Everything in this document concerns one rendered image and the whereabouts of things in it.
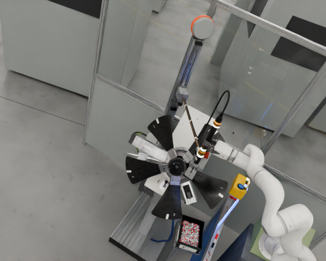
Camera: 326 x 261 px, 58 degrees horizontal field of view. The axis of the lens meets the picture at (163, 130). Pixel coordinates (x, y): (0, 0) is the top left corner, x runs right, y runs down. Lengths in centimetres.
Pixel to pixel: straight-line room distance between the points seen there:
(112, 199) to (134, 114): 92
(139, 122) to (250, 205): 134
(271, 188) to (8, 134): 295
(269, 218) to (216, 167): 146
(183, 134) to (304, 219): 108
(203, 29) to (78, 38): 203
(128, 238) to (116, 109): 123
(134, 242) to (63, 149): 134
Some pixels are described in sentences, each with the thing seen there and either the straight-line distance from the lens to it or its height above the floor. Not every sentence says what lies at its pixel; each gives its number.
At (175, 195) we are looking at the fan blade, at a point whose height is 104.
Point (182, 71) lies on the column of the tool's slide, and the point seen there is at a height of 153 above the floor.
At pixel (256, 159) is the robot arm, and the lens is 166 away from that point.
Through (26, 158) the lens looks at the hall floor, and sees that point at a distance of 343.
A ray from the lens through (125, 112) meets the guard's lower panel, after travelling 293.
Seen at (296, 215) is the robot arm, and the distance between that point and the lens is 148.
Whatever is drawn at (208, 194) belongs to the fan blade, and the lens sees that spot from 197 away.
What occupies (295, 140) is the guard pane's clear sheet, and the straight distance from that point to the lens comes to 251.
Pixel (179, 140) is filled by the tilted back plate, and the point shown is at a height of 116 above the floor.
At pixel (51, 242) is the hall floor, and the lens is 290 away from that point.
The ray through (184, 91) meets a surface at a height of 141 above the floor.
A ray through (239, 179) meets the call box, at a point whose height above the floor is 107.
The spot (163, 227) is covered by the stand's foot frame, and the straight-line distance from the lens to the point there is 302.
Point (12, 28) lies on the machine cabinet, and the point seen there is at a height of 67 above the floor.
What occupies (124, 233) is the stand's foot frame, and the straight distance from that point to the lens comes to 291.
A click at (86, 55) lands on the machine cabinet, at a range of 387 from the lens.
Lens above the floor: 260
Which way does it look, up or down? 40 degrees down
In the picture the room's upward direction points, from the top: 21 degrees clockwise
